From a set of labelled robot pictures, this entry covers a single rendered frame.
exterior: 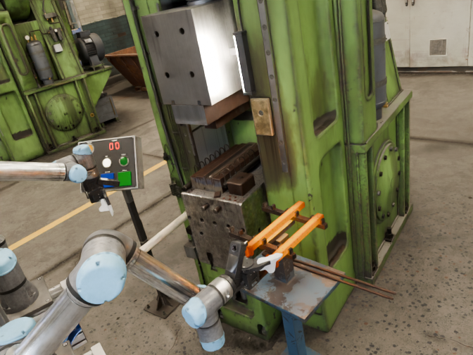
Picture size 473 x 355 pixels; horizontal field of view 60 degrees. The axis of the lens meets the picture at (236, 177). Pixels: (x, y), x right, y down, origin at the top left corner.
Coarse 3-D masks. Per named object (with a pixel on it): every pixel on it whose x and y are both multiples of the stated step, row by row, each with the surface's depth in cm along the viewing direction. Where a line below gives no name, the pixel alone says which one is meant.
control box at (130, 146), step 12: (96, 144) 222; (108, 144) 220; (120, 144) 218; (132, 144) 217; (96, 156) 222; (108, 156) 220; (120, 156) 218; (132, 156) 217; (108, 168) 220; (120, 168) 218; (132, 168) 217; (132, 180) 216; (84, 192) 223
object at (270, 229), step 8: (296, 208) 167; (280, 216) 164; (288, 216) 164; (272, 224) 160; (280, 224) 161; (264, 232) 156; (272, 232) 158; (256, 240) 153; (248, 248) 148; (248, 256) 150
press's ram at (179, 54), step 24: (216, 0) 185; (144, 24) 180; (168, 24) 173; (192, 24) 166; (216, 24) 176; (168, 48) 179; (192, 48) 171; (216, 48) 178; (168, 72) 186; (192, 72) 178; (216, 72) 180; (168, 96) 193; (192, 96) 184; (216, 96) 182
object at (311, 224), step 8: (320, 216) 159; (312, 224) 155; (296, 232) 152; (304, 232) 152; (288, 240) 149; (296, 240) 149; (280, 248) 146; (288, 248) 146; (264, 272) 139; (256, 280) 136
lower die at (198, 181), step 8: (240, 144) 235; (256, 144) 230; (224, 152) 232; (232, 152) 227; (256, 152) 223; (216, 160) 224; (224, 160) 220; (232, 160) 215; (240, 160) 215; (248, 160) 217; (208, 168) 213; (224, 168) 209; (232, 168) 208; (192, 176) 211; (200, 176) 207; (216, 176) 203; (192, 184) 213; (200, 184) 209; (208, 184) 205; (216, 184) 202
